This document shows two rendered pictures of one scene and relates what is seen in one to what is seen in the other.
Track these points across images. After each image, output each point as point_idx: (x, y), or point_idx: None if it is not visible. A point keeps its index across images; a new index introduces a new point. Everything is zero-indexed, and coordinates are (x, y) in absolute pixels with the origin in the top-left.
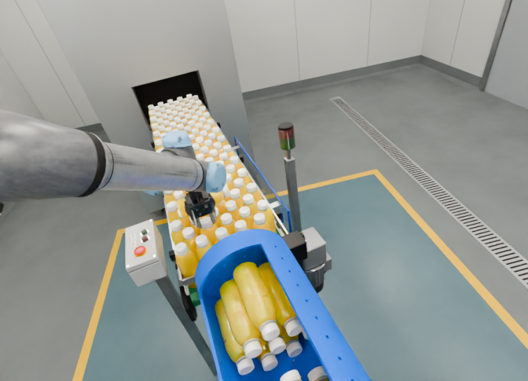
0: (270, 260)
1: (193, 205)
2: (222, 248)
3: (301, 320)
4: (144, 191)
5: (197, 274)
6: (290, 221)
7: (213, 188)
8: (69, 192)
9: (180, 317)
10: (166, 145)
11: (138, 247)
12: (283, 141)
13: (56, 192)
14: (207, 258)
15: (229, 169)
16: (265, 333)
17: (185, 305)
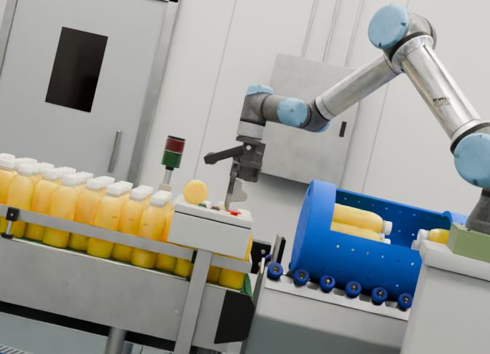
0: (351, 191)
1: (261, 163)
2: (326, 184)
3: (404, 204)
4: (294, 119)
5: (320, 208)
6: None
7: (329, 123)
8: None
9: None
10: (268, 91)
11: (230, 209)
12: (178, 154)
13: None
14: (323, 191)
15: (131, 184)
16: (391, 223)
17: (252, 301)
